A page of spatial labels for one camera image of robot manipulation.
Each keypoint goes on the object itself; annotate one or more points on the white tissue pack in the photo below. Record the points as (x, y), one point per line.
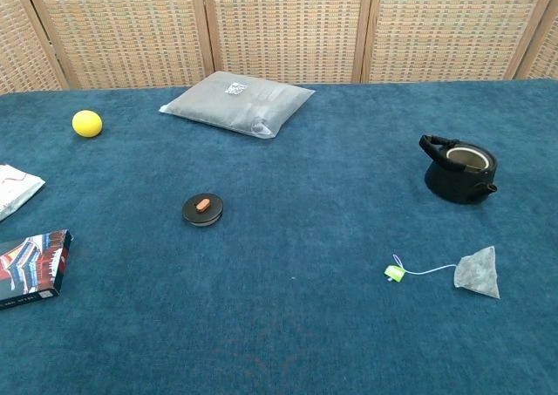
(15, 190)

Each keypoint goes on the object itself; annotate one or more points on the pyramid tea bag green tag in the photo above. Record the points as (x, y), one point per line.
(477, 273)

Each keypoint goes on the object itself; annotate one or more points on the grey plastic pouch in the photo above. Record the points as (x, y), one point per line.
(235, 103)

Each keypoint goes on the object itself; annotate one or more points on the red blue printed box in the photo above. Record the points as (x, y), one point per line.
(30, 264)

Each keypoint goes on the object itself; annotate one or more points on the woven wooden folding screen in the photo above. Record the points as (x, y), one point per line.
(283, 29)

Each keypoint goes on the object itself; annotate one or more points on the yellow ball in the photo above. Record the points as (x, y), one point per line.
(87, 124)

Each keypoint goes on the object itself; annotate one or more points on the blue table cloth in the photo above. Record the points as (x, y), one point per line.
(279, 281)

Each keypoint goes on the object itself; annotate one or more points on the small black round disc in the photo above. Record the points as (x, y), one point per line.
(194, 213)

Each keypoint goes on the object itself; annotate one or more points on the small black cup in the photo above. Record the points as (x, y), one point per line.
(449, 186)

